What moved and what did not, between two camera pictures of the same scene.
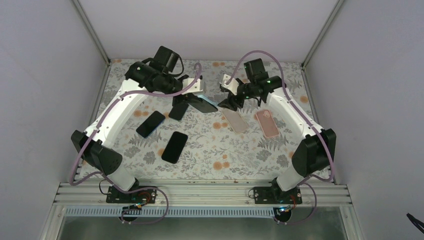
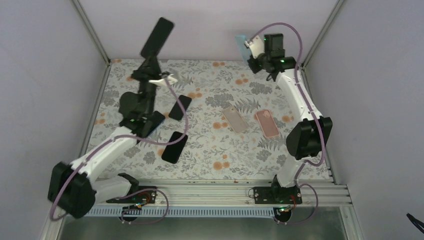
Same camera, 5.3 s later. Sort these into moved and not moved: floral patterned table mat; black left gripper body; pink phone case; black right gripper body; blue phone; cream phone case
Moved: black right gripper body; black left gripper body
Not moved: pink phone case; blue phone; cream phone case; floral patterned table mat
